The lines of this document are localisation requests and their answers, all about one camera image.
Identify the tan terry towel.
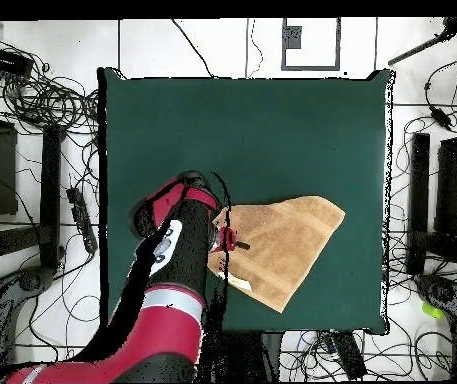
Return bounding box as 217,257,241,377
206,194,347,314

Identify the black flat device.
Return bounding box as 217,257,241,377
329,331,368,381

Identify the dark green table cloth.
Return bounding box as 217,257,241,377
98,67,395,336

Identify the long black power strip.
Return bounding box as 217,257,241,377
65,186,99,254

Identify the black upright bar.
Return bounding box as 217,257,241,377
405,132,431,275

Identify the bright green object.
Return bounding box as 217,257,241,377
421,301,447,321

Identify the grey curved stand base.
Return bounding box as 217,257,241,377
0,265,57,383
413,273,457,321

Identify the small grey square plate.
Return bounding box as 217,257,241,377
283,25,304,50

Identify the black inline power brick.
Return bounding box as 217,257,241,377
429,105,453,131

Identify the black tripod leg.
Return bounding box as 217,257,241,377
387,16,457,67

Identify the black rectangular box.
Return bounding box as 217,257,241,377
0,43,35,79

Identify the black robot pedestal stand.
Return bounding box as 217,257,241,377
205,330,285,383

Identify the black metal frame stand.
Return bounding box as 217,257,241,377
0,90,67,273

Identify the grey square floor frame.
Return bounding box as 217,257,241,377
280,17,342,72

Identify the long black cable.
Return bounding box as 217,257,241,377
170,18,216,79

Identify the tangle of black cables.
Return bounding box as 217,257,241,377
0,29,101,139

